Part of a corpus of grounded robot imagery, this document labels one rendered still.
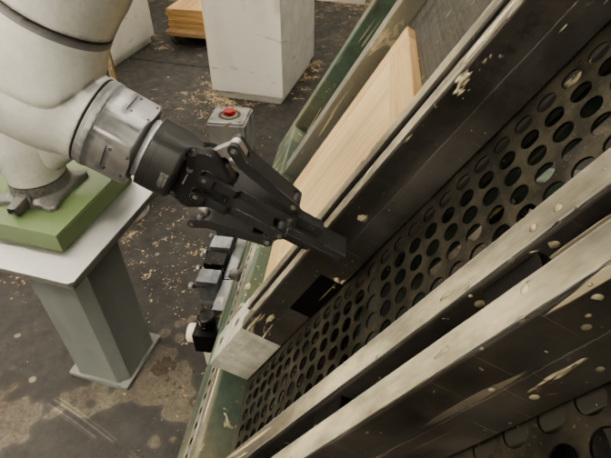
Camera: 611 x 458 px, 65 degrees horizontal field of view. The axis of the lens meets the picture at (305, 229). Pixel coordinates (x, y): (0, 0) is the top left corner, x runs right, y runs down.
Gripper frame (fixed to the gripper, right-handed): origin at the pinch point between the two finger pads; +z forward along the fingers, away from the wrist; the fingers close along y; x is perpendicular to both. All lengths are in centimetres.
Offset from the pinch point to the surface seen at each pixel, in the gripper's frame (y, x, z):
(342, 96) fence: -12, 64, 6
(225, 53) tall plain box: -125, 286, -37
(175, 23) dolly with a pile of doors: -180, 396, -96
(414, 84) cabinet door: 10.7, 29.6, 6.8
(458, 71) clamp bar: 22.2, 3.5, 1.3
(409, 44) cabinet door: 10.7, 46.2, 6.7
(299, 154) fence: -31, 64, 5
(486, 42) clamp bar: 25.5, 3.2, 1.5
